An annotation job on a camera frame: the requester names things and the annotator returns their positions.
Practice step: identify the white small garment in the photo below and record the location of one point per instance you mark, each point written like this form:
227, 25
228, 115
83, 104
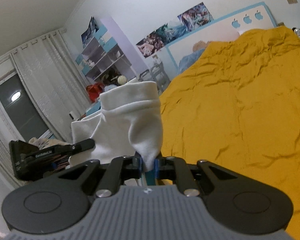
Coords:
128, 122

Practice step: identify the mustard yellow bed cover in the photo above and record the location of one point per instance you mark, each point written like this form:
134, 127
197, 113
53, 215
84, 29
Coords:
238, 106

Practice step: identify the white blue bookshelf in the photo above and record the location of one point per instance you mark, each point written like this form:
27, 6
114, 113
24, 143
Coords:
108, 51

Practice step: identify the anime wall posters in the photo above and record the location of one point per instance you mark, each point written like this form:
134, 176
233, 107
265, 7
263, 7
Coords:
181, 25

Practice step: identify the dark window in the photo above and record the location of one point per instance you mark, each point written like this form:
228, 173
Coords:
20, 109

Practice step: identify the red bag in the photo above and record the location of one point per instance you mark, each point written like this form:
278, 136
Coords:
94, 91

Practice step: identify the blue pillow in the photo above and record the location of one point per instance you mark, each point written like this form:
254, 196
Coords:
187, 61

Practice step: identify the white curtain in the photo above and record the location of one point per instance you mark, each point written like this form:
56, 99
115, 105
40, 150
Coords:
52, 80

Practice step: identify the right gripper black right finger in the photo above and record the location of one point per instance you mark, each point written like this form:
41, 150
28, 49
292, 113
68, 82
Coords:
176, 170

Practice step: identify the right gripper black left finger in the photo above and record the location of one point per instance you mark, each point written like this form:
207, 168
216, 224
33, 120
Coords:
118, 171

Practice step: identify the white blue headboard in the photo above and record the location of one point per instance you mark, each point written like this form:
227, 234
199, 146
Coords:
226, 28

